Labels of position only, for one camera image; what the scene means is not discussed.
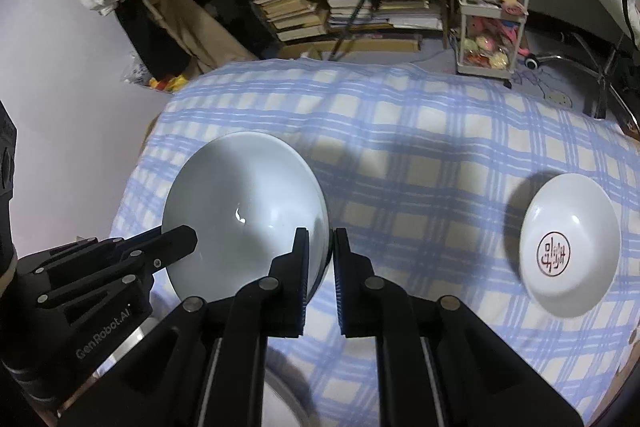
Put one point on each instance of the large white cherry plate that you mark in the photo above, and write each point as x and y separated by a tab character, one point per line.
280	408

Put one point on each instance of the yellow red snack bag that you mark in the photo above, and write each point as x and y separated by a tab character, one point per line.
170	85

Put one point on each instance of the brown cardboard sheet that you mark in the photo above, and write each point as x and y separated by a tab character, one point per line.
206	41

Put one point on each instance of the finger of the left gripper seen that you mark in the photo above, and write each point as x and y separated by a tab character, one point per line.
155	249

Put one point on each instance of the blue checked tablecloth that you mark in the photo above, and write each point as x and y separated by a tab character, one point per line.
431	176

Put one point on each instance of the large red patterned bowl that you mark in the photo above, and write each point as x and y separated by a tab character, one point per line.
569	246

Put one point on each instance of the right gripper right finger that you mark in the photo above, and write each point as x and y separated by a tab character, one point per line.
354	300

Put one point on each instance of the office chair base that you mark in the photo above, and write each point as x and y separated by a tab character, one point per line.
602	73

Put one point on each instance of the plain white bowl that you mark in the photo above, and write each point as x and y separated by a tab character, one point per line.
244	194

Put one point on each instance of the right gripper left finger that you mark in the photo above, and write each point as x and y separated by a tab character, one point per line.
287	302

